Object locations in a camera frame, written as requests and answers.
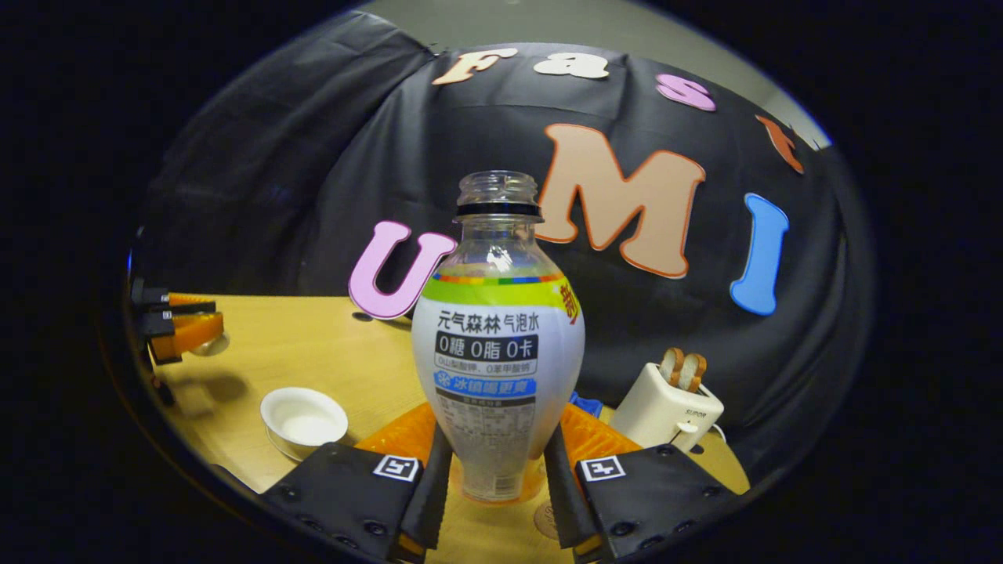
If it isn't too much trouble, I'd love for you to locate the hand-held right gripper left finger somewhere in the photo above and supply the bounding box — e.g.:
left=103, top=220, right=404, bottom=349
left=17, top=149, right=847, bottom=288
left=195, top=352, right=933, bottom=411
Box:
left=263, top=402, right=454, bottom=563

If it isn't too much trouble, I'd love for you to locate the black backdrop cloth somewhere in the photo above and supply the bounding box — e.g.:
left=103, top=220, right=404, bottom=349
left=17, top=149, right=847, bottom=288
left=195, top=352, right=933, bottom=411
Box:
left=129, top=12, right=874, bottom=486

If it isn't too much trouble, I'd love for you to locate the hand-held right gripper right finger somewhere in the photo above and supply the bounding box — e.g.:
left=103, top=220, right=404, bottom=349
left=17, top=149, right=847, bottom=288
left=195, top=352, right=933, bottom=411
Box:
left=543, top=402, right=745, bottom=563

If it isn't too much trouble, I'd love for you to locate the white teacup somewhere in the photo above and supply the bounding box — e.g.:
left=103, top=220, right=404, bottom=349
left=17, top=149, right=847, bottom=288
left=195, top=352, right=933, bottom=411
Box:
left=260, top=387, right=349, bottom=448

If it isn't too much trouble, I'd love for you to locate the white saucer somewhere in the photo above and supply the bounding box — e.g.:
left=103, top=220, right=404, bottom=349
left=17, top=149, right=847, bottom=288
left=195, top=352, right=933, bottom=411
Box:
left=266, top=427, right=330, bottom=463

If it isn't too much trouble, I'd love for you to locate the labelled plastic water bottle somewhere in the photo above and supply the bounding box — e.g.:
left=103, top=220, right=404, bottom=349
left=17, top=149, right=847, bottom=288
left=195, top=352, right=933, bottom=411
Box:
left=411, top=171, right=586, bottom=503

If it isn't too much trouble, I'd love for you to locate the round cork coaster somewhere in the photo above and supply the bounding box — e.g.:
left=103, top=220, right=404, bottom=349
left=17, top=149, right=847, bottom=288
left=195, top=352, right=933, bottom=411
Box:
left=533, top=501, right=562, bottom=541

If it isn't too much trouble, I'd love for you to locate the white toaster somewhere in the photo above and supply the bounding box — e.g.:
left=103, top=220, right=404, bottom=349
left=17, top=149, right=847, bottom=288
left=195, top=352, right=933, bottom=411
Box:
left=610, top=362, right=726, bottom=453

